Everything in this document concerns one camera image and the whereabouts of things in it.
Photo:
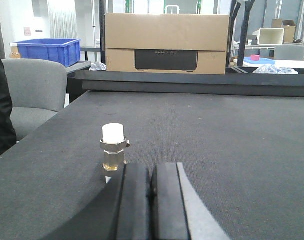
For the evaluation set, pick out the large cardboard box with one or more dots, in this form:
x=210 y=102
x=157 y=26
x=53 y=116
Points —
x=166 y=43

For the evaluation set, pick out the amber bottle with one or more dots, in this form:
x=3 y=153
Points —
x=14 y=52

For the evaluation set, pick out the black conveyor side rail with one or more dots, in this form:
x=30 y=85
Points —
x=237 y=81

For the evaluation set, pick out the white square bin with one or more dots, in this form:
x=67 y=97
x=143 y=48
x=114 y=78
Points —
x=269 y=36

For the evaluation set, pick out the crumpled plastic bag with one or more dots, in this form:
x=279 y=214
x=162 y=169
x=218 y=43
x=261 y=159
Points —
x=274 y=70

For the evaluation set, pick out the small plastic bag left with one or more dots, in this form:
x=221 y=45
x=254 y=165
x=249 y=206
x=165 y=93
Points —
x=97 y=66

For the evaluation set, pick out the pink tape roll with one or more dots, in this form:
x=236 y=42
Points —
x=254 y=57

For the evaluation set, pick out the person in black clothing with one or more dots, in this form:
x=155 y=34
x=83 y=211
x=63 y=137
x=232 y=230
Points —
x=8 y=136

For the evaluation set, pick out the small cardboard box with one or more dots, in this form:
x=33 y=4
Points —
x=289 y=28

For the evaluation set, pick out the blue plastic crate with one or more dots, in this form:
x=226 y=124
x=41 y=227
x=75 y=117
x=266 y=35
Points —
x=63 y=51

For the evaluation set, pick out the brass valve with white cap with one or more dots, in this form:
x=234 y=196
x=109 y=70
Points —
x=113 y=143

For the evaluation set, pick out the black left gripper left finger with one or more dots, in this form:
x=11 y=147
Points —
x=119 y=211

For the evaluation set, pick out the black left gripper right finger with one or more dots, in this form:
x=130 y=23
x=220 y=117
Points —
x=177 y=211

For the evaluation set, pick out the grey office chair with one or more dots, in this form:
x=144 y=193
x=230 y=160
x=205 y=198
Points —
x=37 y=89

